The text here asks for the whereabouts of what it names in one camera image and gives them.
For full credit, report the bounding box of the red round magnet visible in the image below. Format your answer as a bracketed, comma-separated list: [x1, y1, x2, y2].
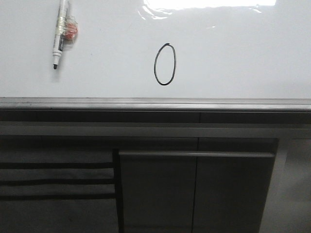
[64, 22, 78, 42]

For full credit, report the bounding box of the white black whiteboard marker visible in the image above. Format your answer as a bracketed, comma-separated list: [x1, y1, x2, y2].
[52, 0, 68, 70]

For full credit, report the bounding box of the grey cabinet with doors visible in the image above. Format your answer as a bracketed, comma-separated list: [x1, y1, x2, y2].
[120, 138, 278, 233]

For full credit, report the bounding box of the black drawn zero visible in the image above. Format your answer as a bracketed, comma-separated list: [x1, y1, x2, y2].
[153, 43, 177, 86]

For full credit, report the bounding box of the grey drawer unit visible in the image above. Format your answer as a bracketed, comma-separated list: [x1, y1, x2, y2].
[0, 148, 124, 233]

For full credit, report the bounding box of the white whiteboard with aluminium frame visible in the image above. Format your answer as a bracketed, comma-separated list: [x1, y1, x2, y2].
[0, 0, 311, 112]

